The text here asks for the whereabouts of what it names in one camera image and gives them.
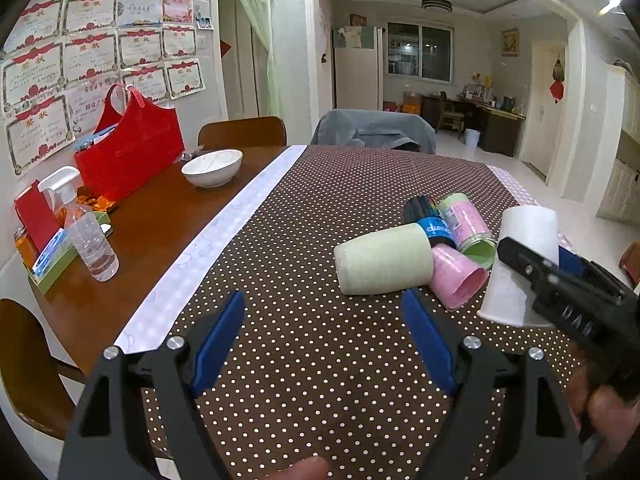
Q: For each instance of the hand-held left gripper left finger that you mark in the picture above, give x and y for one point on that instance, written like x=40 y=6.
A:
x=220 y=345

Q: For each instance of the dark wooden desk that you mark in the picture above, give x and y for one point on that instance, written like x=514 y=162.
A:
x=492 y=125

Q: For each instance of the red felt bag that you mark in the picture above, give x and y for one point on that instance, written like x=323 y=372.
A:
x=132 y=152

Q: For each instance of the brown polka dot tablecloth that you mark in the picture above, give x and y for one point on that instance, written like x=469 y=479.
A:
x=325 y=195

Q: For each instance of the cream cabinet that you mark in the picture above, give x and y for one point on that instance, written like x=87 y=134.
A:
x=622 y=150

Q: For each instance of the clear spray bottle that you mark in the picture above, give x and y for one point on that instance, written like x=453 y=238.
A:
x=92 y=245

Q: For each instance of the wooden desk chair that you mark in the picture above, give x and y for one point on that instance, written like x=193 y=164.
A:
x=450 y=115

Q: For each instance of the black and blue cup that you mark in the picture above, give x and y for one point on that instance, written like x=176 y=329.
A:
x=425 y=215

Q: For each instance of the orange snack packets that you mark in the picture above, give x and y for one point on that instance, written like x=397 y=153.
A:
x=92 y=202

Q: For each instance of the white door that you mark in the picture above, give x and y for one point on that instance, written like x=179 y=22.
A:
x=542 y=120

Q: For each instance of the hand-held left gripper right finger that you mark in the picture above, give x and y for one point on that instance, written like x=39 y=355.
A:
x=430 y=342

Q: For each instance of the white paper cup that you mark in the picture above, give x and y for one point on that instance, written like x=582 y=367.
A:
x=515 y=290

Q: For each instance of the chair with grey cover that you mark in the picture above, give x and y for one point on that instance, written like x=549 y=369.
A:
x=372 y=127

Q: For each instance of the white refrigerator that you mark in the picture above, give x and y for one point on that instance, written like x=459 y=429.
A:
x=357 y=72

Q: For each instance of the white waste bin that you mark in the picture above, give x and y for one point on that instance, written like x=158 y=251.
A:
x=473 y=139

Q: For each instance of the orange box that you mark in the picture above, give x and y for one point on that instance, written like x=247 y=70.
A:
x=25 y=247

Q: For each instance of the red hanging ornament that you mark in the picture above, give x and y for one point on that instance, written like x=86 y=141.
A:
x=556 y=85

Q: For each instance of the person's left hand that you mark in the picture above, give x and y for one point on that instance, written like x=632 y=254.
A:
x=304 y=469

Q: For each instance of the green and pink cup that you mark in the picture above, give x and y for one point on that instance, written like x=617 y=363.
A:
x=467 y=225

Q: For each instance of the group of wall certificates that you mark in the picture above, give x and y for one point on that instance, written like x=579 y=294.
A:
x=85 y=55

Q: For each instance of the white bowl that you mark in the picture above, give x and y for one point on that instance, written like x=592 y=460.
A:
x=212 y=167

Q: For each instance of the person's right hand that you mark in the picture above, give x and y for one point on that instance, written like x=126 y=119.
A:
x=610 y=415

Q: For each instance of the window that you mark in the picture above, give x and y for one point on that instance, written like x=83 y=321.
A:
x=420 y=52

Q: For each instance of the green curtain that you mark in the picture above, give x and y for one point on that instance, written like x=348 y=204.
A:
x=262 y=35

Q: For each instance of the red box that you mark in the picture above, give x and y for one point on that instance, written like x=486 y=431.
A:
x=36 y=212

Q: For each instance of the framed wall picture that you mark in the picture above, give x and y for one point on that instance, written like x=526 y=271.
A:
x=510 y=42

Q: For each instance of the pale green cup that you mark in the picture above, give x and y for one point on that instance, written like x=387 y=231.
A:
x=382 y=260

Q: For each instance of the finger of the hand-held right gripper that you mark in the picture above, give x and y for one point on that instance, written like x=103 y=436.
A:
x=570 y=261
x=525 y=259

